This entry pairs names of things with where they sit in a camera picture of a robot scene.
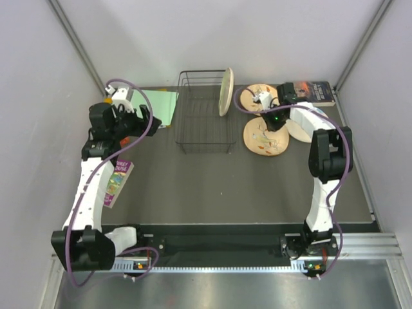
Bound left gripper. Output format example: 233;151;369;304
110;103;161;141

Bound bird plate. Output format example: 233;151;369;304
243;117;290;156
239;84;280;111

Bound black wire dish rack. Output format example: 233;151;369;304
173;69;237;155

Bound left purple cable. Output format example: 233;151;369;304
66;79;160;287

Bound dark paperback book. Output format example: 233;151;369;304
286;81;335;107

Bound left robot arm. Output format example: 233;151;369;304
51;102;161;272

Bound yellow folder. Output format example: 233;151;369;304
104;97;164;129

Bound cream plate with sprig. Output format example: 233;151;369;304
218;68;234;117

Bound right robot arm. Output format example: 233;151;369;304
261;83;353;255

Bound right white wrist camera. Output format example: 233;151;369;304
253;91;277;111

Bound blue and white plate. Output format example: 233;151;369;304
286;108;332;143

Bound aluminium front rail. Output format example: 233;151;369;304
51;233;403;258

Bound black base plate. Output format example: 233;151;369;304
109;233;339;258

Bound purple treehouse book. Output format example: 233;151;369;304
104;160;134;209

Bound grey slotted cable duct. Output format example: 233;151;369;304
64;259;326;274

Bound orange mug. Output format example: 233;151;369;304
120;137;129;146

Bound green paper folder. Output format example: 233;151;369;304
131;90;178;127

